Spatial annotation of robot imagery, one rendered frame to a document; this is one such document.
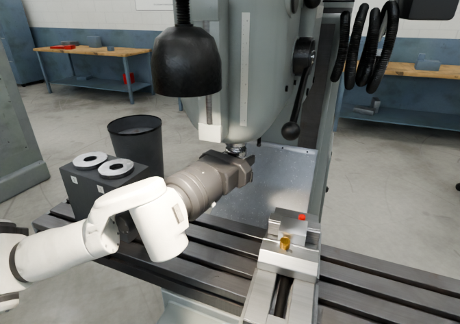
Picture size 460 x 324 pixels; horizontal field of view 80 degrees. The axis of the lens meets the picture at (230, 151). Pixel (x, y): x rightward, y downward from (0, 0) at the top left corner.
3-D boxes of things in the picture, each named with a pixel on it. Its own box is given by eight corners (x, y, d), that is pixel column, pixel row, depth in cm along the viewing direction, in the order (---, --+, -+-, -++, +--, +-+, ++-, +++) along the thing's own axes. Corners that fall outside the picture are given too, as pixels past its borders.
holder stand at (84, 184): (129, 244, 76) (115, 183, 67) (74, 220, 84) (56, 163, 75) (157, 218, 85) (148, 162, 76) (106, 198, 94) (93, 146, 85)
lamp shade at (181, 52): (155, 100, 25) (146, 26, 23) (152, 82, 32) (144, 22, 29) (230, 94, 27) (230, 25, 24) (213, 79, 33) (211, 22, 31)
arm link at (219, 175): (254, 154, 53) (217, 182, 44) (252, 195, 57) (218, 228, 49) (203, 139, 60) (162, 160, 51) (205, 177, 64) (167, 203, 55)
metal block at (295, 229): (302, 256, 62) (306, 236, 60) (276, 250, 64) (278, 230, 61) (304, 240, 67) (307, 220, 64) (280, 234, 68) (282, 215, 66)
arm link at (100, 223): (157, 183, 39) (68, 214, 39) (180, 238, 41) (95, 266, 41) (165, 171, 46) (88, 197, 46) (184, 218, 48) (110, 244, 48)
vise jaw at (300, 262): (315, 284, 57) (318, 270, 55) (257, 268, 60) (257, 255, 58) (317, 262, 62) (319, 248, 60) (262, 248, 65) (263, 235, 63)
